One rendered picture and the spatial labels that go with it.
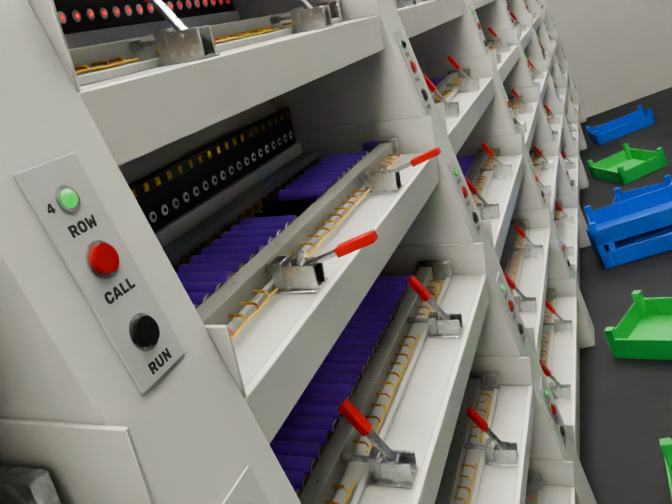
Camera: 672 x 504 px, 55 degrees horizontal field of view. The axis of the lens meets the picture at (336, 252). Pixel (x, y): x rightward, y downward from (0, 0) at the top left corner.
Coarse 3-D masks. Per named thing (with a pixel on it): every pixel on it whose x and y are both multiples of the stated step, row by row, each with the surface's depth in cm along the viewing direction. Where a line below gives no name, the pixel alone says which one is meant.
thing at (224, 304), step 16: (384, 144) 90; (368, 160) 83; (384, 160) 88; (352, 176) 77; (336, 192) 71; (352, 192) 75; (320, 208) 67; (336, 208) 70; (352, 208) 70; (304, 224) 62; (320, 224) 66; (336, 224) 65; (272, 240) 60; (288, 240) 59; (304, 240) 62; (256, 256) 56; (272, 256) 56; (288, 256) 59; (240, 272) 53; (256, 272) 53; (224, 288) 51; (240, 288) 51; (256, 288) 53; (208, 304) 48; (224, 304) 48; (240, 304) 50; (256, 304) 50; (208, 320) 46; (224, 320) 48
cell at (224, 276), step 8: (192, 272) 57; (200, 272) 56; (208, 272) 56; (216, 272) 55; (224, 272) 55; (232, 272) 55; (184, 280) 56; (192, 280) 56; (200, 280) 55; (208, 280) 55; (216, 280) 55; (224, 280) 54
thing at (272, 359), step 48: (336, 144) 96; (432, 144) 91; (240, 192) 78; (336, 240) 64; (384, 240) 67; (336, 288) 54; (240, 336) 48; (288, 336) 46; (336, 336) 54; (240, 384) 39; (288, 384) 45
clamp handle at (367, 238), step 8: (368, 232) 50; (352, 240) 51; (360, 240) 50; (368, 240) 50; (336, 248) 51; (344, 248) 51; (352, 248) 51; (360, 248) 50; (320, 256) 52; (328, 256) 52; (304, 264) 53; (312, 264) 52
